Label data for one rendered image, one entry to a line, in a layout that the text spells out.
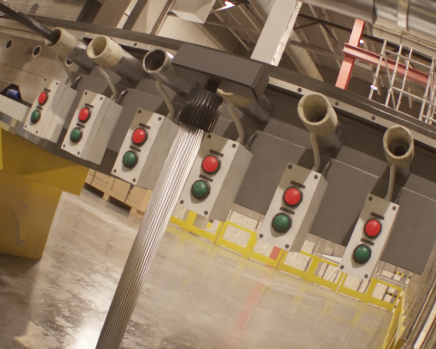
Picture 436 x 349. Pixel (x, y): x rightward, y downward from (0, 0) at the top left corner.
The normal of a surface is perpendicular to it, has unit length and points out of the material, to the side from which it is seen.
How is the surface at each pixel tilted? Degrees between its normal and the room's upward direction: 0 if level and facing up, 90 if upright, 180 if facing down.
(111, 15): 90
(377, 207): 90
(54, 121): 90
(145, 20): 90
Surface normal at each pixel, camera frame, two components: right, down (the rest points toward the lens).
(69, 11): -0.37, -0.21
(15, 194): 0.84, 0.33
